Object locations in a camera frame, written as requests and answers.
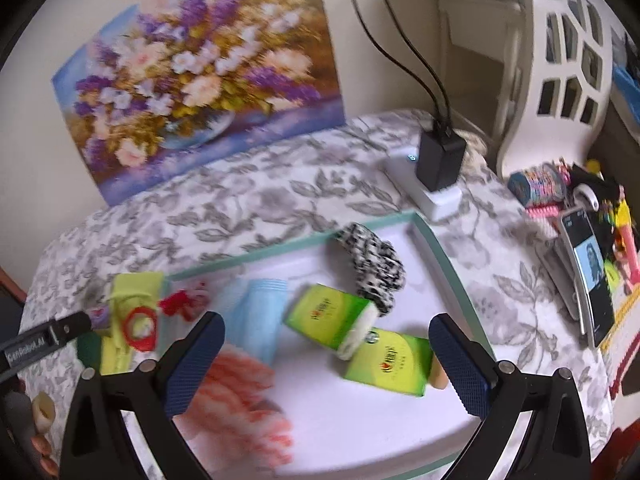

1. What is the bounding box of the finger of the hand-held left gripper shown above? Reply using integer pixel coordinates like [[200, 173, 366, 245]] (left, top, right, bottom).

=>
[[50, 311, 94, 346]]

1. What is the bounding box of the person's left hand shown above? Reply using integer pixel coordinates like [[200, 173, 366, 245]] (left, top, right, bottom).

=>
[[29, 392, 61, 477]]

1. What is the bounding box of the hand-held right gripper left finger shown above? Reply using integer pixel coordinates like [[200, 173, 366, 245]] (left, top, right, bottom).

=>
[[59, 311, 227, 480]]

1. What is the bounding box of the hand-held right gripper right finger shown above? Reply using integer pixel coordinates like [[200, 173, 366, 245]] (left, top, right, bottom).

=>
[[429, 312, 593, 480]]

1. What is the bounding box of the green tissue packet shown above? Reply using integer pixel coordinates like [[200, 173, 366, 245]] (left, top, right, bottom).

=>
[[282, 284, 378, 361]]

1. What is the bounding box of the white lattice plastic basket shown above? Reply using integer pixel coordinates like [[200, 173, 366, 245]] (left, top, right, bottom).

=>
[[417, 0, 633, 178]]

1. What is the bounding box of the floral painting canvas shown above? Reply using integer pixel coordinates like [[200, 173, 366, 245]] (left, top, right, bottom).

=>
[[51, 0, 347, 207]]

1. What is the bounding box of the small yellow green box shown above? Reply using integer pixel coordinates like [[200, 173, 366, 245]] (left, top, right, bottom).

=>
[[342, 327, 435, 398]]

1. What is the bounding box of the reddish brown wooden furniture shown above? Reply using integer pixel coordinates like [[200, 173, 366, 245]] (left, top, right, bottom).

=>
[[0, 267, 28, 306]]

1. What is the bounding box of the red pink pipe cleaner flower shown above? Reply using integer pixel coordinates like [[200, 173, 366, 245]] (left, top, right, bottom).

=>
[[160, 282, 211, 322]]

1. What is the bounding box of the white power strip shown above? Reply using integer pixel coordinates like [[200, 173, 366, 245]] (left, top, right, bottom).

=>
[[384, 157, 463, 221]]

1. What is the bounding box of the black smartphone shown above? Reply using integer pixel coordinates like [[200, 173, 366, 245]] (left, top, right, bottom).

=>
[[560, 207, 616, 348]]

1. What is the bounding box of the blue plastic bag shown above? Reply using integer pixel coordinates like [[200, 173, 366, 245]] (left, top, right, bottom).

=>
[[612, 65, 640, 121]]

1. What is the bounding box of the black cable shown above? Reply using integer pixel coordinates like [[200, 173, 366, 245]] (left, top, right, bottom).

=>
[[350, 0, 441, 131], [370, 0, 453, 133]]

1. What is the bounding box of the lime green cloth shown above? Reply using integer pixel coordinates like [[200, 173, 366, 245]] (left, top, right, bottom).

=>
[[77, 271, 166, 376]]

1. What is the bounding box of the white tray with teal rim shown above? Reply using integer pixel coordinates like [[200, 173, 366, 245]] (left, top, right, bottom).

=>
[[162, 210, 498, 480]]

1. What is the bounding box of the black power adapter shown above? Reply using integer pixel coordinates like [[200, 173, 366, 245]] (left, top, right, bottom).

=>
[[417, 127, 468, 193]]

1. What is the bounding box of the pink white fuzzy cloth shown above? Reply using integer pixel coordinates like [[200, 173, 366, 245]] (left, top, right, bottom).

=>
[[175, 350, 296, 471]]

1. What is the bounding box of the blue face mask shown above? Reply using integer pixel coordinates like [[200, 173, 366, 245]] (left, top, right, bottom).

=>
[[220, 279, 288, 366]]

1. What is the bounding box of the colourful hair accessories pile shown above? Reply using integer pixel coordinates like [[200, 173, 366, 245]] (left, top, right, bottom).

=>
[[507, 157, 640, 311]]

